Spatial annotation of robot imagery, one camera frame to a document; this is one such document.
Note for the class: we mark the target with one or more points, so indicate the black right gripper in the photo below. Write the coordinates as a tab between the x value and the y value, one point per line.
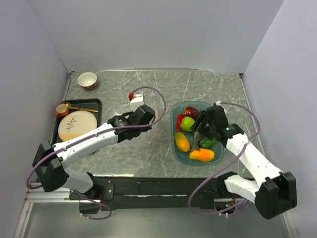
201	129

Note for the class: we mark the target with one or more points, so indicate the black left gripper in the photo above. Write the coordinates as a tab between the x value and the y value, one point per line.
146	129

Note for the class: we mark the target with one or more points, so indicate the green apple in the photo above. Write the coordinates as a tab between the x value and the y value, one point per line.
186	124

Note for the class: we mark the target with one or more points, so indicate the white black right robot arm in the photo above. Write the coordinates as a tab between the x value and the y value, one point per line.
272	191

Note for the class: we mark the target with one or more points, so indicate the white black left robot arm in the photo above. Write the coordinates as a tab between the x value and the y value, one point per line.
52	162

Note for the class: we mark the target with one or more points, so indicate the green bell pepper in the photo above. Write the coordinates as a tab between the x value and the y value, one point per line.
206	143

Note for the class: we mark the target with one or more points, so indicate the dark red apple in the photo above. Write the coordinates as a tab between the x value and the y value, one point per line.
191	112

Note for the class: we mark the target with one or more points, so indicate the red chili pepper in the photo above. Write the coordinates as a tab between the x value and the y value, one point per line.
179	121

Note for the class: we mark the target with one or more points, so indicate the orange green mango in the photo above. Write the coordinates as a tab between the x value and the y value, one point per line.
182	143

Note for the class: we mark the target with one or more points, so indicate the translucent blue plastic container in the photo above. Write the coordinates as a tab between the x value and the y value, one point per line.
182	157

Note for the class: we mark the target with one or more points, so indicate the yellow orange mango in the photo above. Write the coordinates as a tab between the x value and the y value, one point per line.
202	155

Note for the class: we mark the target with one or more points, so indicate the black rectangular tray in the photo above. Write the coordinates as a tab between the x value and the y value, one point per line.
93	103

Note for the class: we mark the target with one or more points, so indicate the white bowl brown outside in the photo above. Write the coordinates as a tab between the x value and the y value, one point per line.
87	80

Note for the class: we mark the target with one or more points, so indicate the cream plate with leaf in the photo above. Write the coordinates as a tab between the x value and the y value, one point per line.
76	124

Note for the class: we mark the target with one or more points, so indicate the gold spoon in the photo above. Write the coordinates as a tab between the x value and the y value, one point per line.
79	108

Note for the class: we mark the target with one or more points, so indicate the small orange cup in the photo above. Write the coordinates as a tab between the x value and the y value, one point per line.
61	110

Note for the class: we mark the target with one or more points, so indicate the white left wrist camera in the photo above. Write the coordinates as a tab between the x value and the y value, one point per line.
136	101

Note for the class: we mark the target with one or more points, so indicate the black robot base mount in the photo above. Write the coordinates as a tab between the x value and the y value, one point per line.
137	193

